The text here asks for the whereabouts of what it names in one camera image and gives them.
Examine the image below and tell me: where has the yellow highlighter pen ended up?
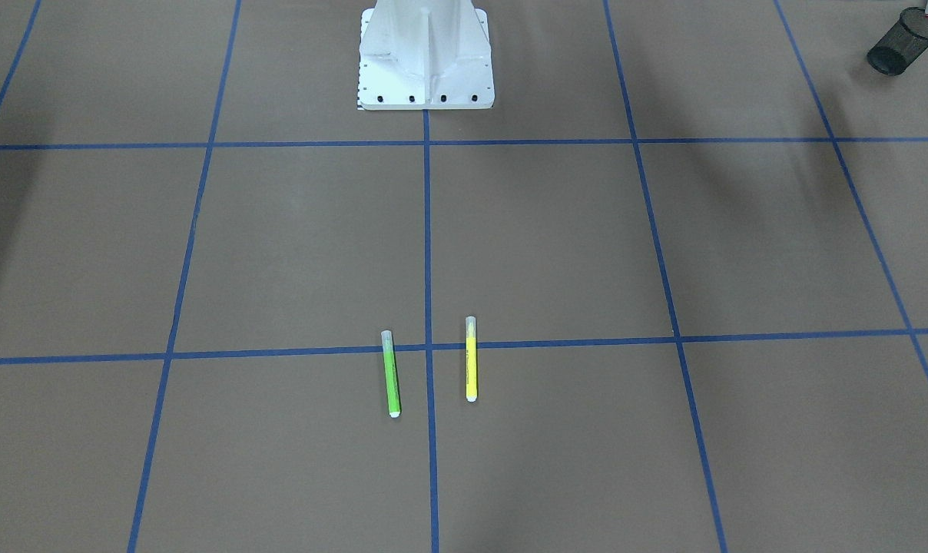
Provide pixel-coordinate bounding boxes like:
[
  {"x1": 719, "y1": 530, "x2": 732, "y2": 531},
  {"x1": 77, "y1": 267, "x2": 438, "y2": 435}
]
[{"x1": 465, "y1": 316, "x2": 479, "y2": 402}]

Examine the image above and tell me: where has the green highlighter pen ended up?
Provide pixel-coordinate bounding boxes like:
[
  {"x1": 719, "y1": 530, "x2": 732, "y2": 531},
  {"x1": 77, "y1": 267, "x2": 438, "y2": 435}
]
[{"x1": 380, "y1": 329, "x2": 402, "y2": 418}]

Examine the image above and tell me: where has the brown paper table mat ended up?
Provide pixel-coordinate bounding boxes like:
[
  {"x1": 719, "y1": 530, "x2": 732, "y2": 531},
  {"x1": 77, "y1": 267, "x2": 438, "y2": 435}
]
[{"x1": 0, "y1": 1, "x2": 928, "y2": 552}]

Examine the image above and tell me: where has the black mesh pen cup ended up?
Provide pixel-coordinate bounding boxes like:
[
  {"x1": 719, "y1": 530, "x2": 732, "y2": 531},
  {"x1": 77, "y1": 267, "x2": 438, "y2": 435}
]
[{"x1": 867, "y1": 7, "x2": 928, "y2": 76}]

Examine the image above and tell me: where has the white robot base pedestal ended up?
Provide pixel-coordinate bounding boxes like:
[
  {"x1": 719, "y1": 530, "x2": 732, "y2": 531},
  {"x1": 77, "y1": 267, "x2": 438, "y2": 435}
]
[{"x1": 356, "y1": 1, "x2": 495, "y2": 110}]

